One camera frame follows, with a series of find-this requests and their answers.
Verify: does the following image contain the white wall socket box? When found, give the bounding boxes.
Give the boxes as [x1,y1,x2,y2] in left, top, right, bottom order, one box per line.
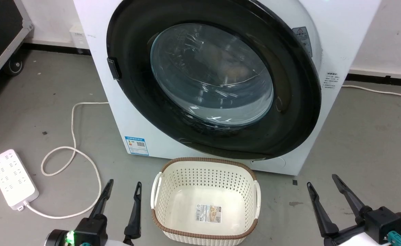
[69,23,90,52]

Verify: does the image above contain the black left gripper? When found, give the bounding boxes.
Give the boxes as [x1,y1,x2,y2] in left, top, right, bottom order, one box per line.
[46,179,142,246]

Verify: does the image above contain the blue energy label sticker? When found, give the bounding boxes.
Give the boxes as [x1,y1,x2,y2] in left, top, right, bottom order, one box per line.
[124,136,149,156]

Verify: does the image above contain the black caster wheel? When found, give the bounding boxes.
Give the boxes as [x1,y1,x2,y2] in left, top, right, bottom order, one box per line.
[3,56,25,76]

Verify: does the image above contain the white front-load washing machine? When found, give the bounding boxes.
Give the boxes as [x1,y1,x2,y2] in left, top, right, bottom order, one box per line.
[73,0,382,176]

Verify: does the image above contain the black round glass washer door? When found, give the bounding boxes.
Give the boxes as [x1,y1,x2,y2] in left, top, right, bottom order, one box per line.
[106,0,322,160]

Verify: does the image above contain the white power strip cable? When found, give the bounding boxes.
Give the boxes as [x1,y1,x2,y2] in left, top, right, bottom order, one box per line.
[23,101,110,219]

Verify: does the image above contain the paper label sticker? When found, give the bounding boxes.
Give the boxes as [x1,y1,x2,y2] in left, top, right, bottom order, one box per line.
[196,204,222,223]

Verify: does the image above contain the cream perforated laundry basket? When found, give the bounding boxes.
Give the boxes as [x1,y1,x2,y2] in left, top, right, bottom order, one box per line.
[150,157,262,246]

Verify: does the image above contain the grey warning label sticker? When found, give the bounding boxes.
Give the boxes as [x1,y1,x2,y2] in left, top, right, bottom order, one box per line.
[292,27,313,57]

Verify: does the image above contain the thin white floor cable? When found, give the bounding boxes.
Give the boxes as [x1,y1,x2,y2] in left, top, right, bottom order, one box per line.
[341,84,401,98]

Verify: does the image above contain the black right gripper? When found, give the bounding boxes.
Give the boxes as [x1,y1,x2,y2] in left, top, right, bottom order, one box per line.
[306,174,401,246]

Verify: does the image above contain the white power strip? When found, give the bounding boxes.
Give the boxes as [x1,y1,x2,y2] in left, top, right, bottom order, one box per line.
[0,149,39,210]

